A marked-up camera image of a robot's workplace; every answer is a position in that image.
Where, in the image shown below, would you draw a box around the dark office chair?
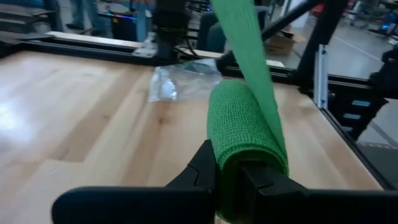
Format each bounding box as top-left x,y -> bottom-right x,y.
196,11 -> 228,54

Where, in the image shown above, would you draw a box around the open cardboard box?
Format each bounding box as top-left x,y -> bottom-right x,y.
264,29 -> 306,57

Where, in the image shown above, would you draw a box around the silver frame bracket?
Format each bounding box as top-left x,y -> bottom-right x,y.
313,43 -> 330,109

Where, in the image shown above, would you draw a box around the grass green elastic bandage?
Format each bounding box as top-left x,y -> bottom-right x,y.
206,0 -> 290,224

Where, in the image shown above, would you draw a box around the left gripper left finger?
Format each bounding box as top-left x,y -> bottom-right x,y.
51,139 -> 219,224

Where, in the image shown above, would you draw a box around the clear zip bag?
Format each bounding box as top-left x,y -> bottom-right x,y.
148,58 -> 223,103

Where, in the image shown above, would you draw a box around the person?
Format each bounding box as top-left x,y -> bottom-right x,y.
68,0 -> 108,35

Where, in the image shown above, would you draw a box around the black computer tower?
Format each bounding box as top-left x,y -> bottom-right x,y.
107,11 -> 139,42

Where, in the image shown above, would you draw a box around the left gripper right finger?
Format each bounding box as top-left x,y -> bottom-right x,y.
239,161 -> 398,224

